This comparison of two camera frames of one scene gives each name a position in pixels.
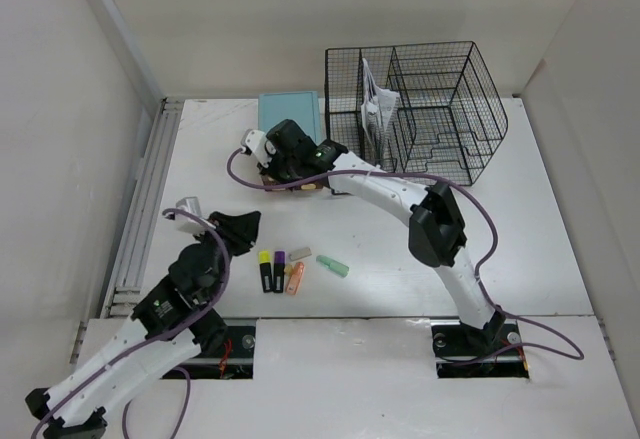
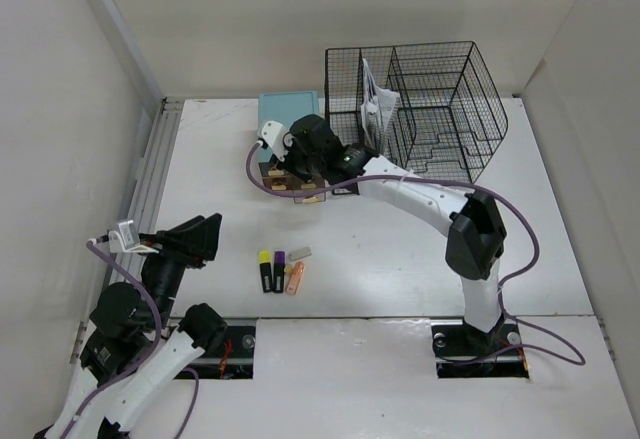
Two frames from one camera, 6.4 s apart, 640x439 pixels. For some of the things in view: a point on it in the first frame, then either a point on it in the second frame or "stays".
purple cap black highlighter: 279,271 stays
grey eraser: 300,254 stays
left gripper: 240,230 to 192,242
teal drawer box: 299,106 stays
